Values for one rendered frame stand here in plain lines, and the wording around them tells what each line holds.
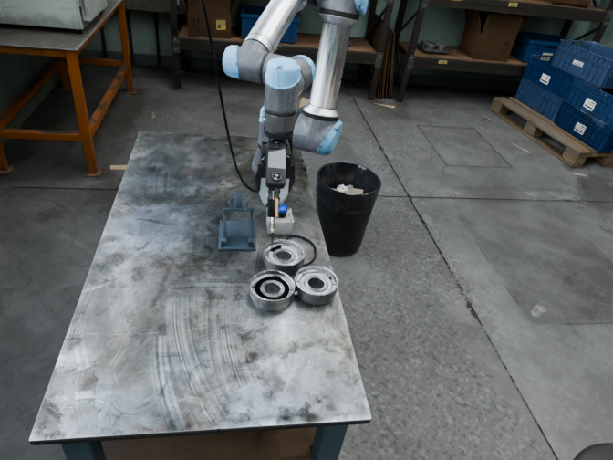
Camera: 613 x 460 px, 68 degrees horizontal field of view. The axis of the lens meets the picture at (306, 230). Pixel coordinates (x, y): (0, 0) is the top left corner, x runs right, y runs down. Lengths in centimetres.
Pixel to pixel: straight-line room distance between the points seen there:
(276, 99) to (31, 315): 161
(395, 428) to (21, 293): 171
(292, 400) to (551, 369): 165
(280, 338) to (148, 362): 27
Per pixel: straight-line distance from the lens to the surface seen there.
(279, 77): 103
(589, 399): 240
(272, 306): 106
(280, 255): 121
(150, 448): 119
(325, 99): 144
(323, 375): 98
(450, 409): 205
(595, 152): 452
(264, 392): 95
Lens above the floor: 159
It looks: 36 degrees down
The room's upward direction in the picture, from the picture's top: 8 degrees clockwise
